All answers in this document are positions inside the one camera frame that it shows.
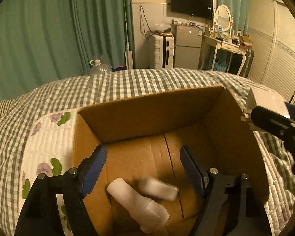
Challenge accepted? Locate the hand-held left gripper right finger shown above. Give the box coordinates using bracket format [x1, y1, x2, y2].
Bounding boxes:
[179, 145, 273, 236]

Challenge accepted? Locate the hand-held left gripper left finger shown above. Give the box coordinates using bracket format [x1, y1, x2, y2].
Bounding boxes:
[15, 145, 107, 236]

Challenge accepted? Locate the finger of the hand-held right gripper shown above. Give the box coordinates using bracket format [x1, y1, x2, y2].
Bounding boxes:
[250, 106, 295, 142]

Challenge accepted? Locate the small white box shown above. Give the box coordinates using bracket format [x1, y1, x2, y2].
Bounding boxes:
[241, 87, 291, 122]

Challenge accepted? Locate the small white plastic bottle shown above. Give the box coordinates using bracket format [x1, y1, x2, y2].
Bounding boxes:
[137, 177, 180, 201]

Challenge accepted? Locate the large white plastic bottle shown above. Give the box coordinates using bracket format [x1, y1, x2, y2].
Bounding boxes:
[106, 177, 170, 234]

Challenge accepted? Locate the brown cardboard box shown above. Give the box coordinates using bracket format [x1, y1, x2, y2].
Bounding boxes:
[72, 85, 270, 236]

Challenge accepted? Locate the white floral quilt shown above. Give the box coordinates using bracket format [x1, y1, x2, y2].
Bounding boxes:
[21, 108, 79, 236]

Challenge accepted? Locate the dark suitcase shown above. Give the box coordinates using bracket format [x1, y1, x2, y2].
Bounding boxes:
[239, 49, 255, 78]

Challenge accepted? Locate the white louvred wardrobe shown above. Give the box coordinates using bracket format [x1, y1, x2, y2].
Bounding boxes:
[246, 0, 295, 101]

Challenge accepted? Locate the white dressing table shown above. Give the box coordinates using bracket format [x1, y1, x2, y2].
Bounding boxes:
[199, 34, 248, 76]

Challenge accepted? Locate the grey checked blanket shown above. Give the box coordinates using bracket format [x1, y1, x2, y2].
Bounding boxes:
[0, 67, 295, 236]

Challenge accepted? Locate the clear water jug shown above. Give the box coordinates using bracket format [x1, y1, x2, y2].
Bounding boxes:
[85, 57, 113, 75]

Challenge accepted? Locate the silver refrigerator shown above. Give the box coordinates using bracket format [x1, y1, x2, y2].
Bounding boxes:
[173, 25, 203, 70]

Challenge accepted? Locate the oval white-framed mirror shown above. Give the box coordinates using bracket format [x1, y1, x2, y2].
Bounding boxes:
[213, 4, 233, 32]

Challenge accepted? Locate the white hard-shell suitcase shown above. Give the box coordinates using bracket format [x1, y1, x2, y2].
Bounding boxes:
[149, 34, 175, 69]

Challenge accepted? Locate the green curtain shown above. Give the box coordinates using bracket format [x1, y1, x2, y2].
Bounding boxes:
[0, 0, 134, 102]
[216, 0, 249, 36]

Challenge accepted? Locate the white flat mop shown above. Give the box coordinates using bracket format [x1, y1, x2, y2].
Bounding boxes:
[123, 2, 134, 70]

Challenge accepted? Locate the black wall television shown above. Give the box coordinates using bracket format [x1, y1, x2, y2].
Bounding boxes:
[170, 0, 214, 20]

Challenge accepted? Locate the black hanging cable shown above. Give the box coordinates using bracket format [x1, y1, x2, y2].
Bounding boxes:
[139, 5, 153, 40]

